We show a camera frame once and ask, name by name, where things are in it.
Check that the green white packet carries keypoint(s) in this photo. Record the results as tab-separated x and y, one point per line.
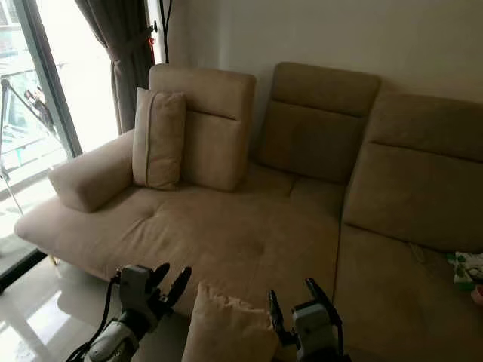
466	270

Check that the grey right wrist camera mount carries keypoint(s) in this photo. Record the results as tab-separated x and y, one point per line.
315	328

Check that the beige fabric sofa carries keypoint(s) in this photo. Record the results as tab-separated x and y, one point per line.
241	230

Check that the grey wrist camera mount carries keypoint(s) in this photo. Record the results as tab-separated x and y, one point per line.
315	328
136	286

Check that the beige floor pillow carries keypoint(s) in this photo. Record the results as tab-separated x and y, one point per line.
226	332

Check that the beige piped cushion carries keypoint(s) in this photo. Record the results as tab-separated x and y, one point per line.
158	139

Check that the black floor lamp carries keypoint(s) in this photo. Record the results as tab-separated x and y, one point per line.
166	30

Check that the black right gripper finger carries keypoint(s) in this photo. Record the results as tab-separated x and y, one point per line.
281	320
319	293

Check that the dark grey curtain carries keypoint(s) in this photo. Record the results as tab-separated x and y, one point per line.
124	53

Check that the small pink object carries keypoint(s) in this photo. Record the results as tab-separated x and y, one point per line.
478	294

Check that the red curtain tieback hook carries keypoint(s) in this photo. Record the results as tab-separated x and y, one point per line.
153	30

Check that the dark window frame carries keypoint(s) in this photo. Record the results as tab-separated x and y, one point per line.
50	75

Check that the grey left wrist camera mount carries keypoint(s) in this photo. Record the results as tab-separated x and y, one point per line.
136	286

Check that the metal balcony drying rack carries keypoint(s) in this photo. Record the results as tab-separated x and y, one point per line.
38	105

